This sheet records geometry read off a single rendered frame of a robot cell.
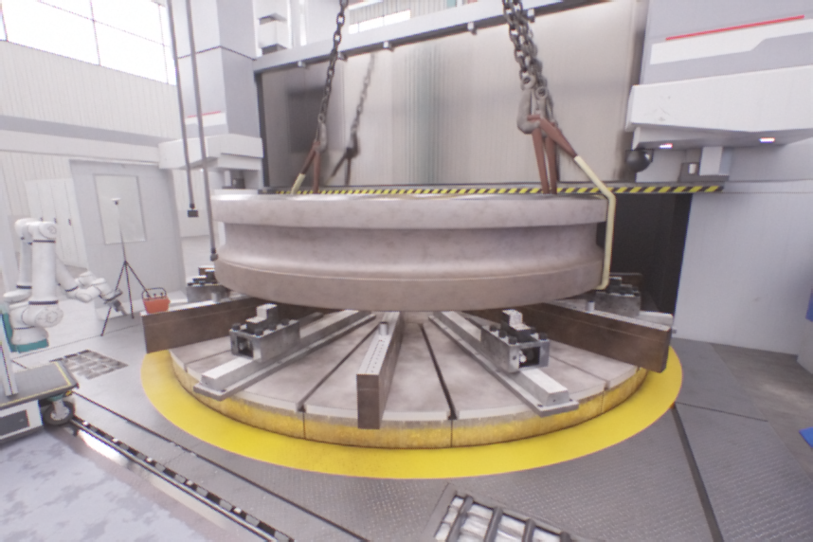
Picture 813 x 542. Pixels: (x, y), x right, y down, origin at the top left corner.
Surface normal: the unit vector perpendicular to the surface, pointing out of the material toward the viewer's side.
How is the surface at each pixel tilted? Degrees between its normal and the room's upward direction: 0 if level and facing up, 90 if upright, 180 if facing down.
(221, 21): 90
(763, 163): 90
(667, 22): 90
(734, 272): 90
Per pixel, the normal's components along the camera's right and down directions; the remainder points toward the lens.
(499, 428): 0.20, 0.19
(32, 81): 0.89, 0.09
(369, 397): -0.08, 0.19
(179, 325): 0.65, 0.15
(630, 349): -0.76, 0.13
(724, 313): -0.47, 0.18
